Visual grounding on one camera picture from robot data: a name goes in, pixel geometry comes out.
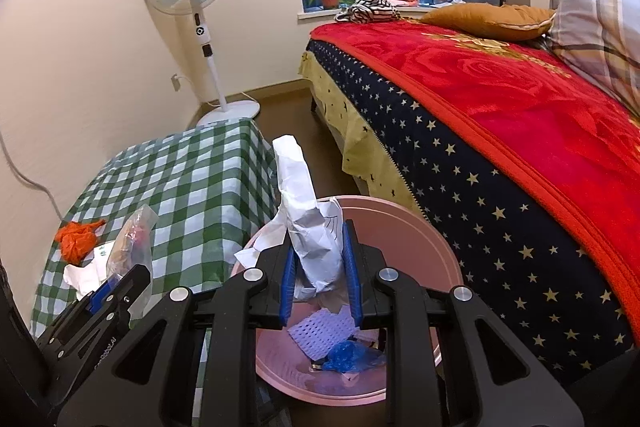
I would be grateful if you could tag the white fan plug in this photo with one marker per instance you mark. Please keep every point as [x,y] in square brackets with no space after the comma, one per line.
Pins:
[176,82]

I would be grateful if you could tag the white paper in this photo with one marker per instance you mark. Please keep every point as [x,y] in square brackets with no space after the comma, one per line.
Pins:
[310,232]

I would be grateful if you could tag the white crumpled tissue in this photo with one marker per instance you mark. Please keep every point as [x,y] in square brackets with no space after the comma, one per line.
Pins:
[80,279]

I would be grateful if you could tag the pink plastic bin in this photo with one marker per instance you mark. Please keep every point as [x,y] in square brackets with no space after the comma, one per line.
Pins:
[425,247]

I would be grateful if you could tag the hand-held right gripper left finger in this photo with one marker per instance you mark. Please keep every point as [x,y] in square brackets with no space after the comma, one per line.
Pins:
[287,289]

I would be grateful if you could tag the brown pillow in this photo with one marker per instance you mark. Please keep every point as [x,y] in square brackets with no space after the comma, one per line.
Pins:
[490,19]

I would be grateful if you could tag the white window sill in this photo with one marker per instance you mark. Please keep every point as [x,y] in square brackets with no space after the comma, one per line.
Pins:
[320,13]

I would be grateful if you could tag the bed with starry cover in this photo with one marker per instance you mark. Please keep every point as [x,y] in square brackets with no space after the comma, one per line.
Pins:
[475,207]

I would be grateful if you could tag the green checked tablecloth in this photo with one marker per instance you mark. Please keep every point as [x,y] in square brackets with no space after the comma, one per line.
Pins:
[200,187]

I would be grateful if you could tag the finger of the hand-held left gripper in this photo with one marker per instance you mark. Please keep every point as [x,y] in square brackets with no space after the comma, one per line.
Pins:
[100,298]
[135,279]

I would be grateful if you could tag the striped black white cloth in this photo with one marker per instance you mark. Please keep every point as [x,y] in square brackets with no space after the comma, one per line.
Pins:
[372,7]

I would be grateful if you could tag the red floral blanket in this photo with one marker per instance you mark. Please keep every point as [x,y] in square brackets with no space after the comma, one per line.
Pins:
[525,107]

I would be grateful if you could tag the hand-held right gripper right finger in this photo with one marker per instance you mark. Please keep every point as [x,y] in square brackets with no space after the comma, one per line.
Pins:
[352,284]

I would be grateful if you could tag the plaid pillow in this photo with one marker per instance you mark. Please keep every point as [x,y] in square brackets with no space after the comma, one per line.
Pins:
[600,32]

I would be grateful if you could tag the purple foam net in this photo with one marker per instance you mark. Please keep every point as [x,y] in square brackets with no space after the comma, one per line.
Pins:
[320,332]

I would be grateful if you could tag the clear plastic bag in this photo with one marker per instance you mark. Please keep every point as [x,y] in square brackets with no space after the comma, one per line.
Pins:
[132,237]

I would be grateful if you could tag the orange plastic bag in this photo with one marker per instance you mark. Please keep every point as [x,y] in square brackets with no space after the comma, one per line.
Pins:
[75,239]

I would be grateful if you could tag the yellow bed skirt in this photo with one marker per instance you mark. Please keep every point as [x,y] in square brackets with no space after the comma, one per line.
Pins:
[340,107]

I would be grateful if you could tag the blue plastic bag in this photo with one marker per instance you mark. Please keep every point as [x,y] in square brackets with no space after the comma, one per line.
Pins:
[350,354]

